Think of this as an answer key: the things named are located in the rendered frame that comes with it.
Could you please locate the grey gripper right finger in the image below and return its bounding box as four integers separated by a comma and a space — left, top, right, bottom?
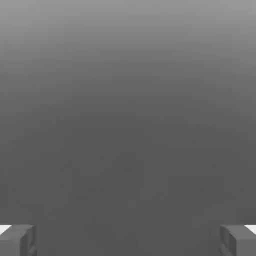
219, 224, 256, 256

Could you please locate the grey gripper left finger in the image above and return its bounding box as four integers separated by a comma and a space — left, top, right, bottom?
0, 224, 38, 256

